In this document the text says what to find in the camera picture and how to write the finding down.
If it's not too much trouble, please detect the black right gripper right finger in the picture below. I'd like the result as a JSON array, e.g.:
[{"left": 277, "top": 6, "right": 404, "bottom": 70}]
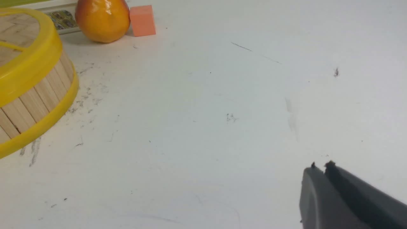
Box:
[{"left": 324, "top": 161, "right": 407, "bottom": 229}]

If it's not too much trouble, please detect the pink foam cube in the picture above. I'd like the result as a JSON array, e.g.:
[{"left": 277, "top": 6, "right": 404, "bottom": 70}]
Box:
[{"left": 129, "top": 5, "right": 156, "bottom": 37}]

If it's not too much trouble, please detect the orange red toy pear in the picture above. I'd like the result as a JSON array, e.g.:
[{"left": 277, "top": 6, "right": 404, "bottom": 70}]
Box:
[{"left": 75, "top": 0, "right": 130, "bottom": 43}]

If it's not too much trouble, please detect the green lidded storage box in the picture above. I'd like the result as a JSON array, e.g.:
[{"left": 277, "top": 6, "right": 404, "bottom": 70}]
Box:
[{"left": 0, "top": 0, "right": 80, "bottom": 35}]

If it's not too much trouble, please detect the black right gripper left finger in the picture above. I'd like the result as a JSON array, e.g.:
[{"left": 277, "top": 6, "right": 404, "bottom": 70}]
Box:
[{"left": 299, "top": 163, "right": 370, "bottom": 229}]

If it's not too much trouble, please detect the yellow bamboo steamer lid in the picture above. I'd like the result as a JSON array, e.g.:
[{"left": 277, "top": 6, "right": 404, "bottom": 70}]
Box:
[{"left": 1, "top": 8, "right": 63, "bottom": 106}]

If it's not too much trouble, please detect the yellow bamboo steamer basket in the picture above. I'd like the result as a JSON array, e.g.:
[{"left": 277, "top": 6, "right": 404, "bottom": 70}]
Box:
[{"left": 1, "top": 50, "right": 79, "bottom": 158}]

